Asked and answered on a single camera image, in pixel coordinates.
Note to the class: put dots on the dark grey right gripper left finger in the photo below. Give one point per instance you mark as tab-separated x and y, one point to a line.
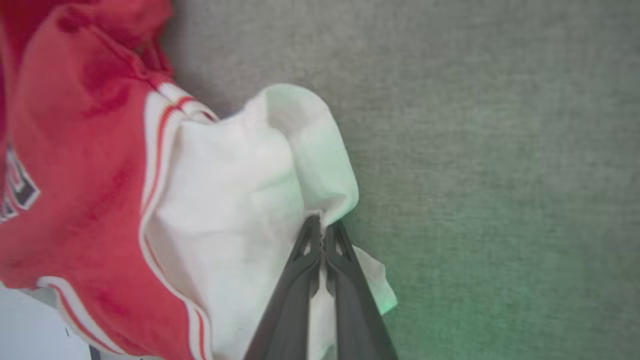
290	310

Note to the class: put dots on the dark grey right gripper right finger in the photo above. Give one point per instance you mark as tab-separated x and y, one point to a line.
355	310

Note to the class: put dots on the red and white jersey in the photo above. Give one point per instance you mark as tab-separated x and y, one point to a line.
90	175

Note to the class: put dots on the grey fabric sofa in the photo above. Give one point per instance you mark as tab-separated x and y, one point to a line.
500	150

